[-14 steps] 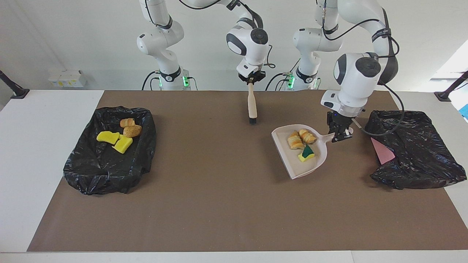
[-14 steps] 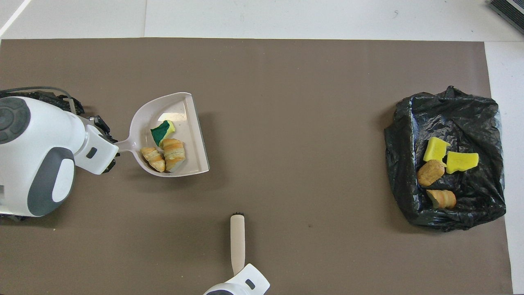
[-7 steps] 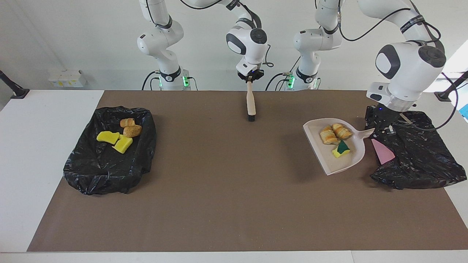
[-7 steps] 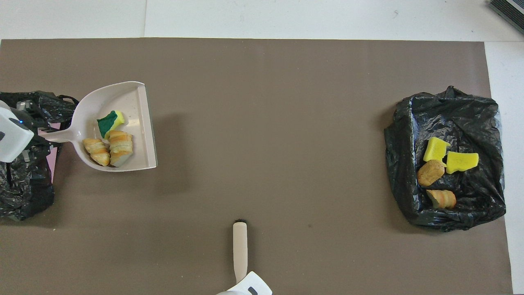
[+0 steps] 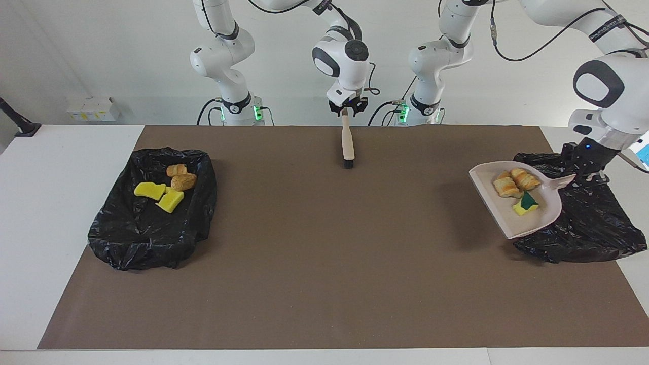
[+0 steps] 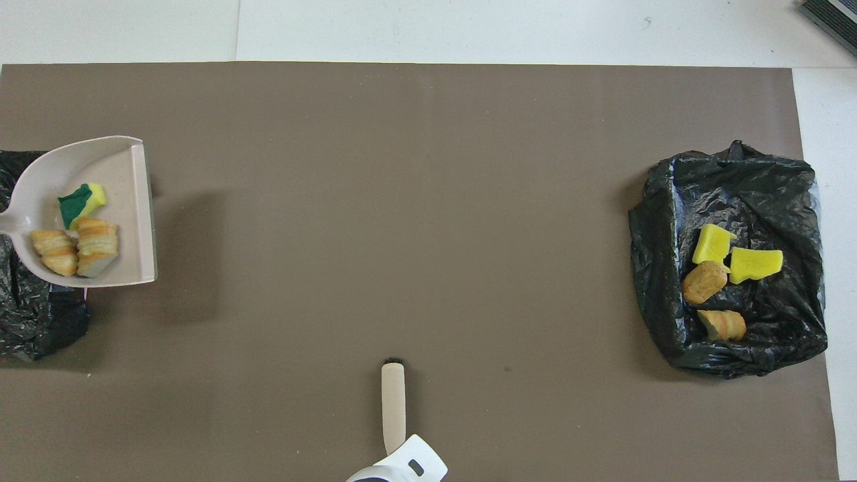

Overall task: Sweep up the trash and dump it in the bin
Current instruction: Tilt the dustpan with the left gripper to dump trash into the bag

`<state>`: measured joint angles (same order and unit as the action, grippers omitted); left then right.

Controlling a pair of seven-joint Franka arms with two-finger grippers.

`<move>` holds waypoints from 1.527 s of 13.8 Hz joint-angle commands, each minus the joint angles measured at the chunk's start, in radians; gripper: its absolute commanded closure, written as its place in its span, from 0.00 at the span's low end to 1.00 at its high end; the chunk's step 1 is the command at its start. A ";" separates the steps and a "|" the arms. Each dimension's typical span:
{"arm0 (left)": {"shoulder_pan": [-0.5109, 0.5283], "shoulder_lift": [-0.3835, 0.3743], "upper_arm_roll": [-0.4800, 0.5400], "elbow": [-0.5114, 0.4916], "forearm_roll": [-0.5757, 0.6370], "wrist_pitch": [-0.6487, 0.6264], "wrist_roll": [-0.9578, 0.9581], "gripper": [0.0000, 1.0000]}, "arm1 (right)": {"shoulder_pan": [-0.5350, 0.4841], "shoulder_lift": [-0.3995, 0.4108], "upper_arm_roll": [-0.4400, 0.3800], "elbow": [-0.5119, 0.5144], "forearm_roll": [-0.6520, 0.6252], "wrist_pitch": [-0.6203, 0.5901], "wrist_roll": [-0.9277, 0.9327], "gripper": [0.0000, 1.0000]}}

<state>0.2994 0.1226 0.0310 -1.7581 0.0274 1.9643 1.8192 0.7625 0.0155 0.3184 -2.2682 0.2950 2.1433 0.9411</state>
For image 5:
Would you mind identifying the beige hand brush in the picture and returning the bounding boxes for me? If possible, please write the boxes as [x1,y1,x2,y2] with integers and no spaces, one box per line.
[341,113,355,169]

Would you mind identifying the beige plastic dustpan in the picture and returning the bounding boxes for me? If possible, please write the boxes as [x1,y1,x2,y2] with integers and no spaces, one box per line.
[468,161,576,240]

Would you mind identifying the green and yellow sponge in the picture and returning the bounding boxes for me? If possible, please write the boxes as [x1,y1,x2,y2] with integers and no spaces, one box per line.
[512,192,540,217]

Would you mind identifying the pale bread piece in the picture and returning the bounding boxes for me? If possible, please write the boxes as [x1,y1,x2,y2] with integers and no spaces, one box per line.
[493,171,524,199]

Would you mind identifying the brown bread roll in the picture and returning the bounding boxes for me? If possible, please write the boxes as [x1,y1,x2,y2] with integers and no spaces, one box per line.
[171,173,197,192]

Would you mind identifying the yellow sponge piece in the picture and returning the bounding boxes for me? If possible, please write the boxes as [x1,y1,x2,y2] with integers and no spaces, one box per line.
[133,181,166,201]
[155,187,185,214]

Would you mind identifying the crumpled black trash bag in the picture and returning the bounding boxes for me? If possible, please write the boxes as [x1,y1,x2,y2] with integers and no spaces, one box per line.
[513,152,648,264]

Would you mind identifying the black bag lined bin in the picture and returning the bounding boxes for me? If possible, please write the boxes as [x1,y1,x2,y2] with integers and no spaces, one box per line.
[88,148,218,271]

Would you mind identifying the brown table mat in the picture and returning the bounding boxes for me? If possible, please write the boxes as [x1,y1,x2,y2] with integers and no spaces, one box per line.
[37,125,649,350]

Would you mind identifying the black left base cable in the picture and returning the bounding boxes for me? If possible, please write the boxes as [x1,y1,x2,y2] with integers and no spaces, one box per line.
[368,100,406,126]

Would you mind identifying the black base cable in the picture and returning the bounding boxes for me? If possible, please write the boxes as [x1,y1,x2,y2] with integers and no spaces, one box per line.
[197,98,275,126]
[368,100,406,126]

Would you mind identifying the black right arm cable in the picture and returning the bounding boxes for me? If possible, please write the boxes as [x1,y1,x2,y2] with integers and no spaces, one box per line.
[200,0,380,97]

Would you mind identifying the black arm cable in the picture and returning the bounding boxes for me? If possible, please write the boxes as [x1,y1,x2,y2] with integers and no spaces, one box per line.
[488,0,649,174]
[200,0,380,97]

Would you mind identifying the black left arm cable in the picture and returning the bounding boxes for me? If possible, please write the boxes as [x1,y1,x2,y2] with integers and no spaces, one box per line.
[488,0,649,174]

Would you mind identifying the black right base cable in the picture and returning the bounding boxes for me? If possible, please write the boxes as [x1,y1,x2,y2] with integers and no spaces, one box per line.
[197,98,275,126]

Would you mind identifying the white wall socket boxes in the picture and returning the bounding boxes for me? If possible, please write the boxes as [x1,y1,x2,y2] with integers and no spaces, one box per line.
[66,97,121,122]

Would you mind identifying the black camera stand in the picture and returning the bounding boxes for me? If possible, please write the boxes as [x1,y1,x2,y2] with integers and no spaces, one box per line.
[0,97,42,138]

